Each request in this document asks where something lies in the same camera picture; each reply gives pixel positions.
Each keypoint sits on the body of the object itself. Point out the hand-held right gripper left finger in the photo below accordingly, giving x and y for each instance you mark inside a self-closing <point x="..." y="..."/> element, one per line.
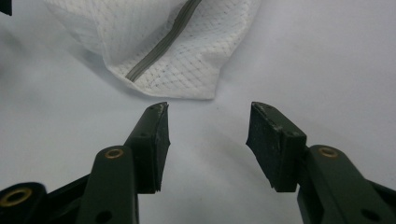
<point x="149" y="146"/>

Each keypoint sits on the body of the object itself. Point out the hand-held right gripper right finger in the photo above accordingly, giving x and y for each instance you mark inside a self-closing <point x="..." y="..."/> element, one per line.
<point x="274" y="146"/>

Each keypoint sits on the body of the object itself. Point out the white mesh laundry bag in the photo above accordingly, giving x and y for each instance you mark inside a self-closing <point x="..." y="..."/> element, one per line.
<point x="174" y="46"/>

